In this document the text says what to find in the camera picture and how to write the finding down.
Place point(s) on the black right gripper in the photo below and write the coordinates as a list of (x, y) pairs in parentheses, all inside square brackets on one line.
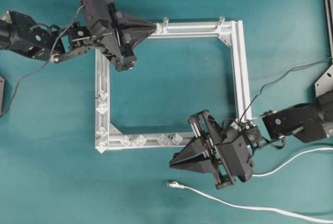
[(201, 155)]

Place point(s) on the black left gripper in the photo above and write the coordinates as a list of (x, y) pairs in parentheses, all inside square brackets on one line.
[(128, 31)]

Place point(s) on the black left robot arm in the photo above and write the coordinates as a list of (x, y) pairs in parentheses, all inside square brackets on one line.
[(22, 35)]

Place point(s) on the metal pin top middle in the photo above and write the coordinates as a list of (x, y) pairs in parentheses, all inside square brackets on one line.
[(164, 25)]

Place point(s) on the metal pin left lower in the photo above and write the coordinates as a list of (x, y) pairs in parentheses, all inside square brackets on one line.
[(102, 109)]

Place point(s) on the metal pin top right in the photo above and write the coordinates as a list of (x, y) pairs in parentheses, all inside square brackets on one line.
[(220, 23)]

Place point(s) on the metal pin corner left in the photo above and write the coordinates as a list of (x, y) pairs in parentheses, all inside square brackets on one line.
[(101, 135)]

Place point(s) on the black object left edge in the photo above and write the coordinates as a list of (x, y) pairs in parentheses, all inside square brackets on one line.
[(2, 92)]

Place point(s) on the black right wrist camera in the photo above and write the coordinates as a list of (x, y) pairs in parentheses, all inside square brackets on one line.
[(233, 149)]

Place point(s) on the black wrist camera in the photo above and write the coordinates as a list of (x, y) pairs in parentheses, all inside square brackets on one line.
[(97, 16), (233, 149)]

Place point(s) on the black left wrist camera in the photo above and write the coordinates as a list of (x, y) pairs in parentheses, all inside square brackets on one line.
[(97, 16)]

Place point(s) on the aluminium extrusion square frame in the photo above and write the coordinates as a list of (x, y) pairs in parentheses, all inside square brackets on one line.
[(231, 34)]

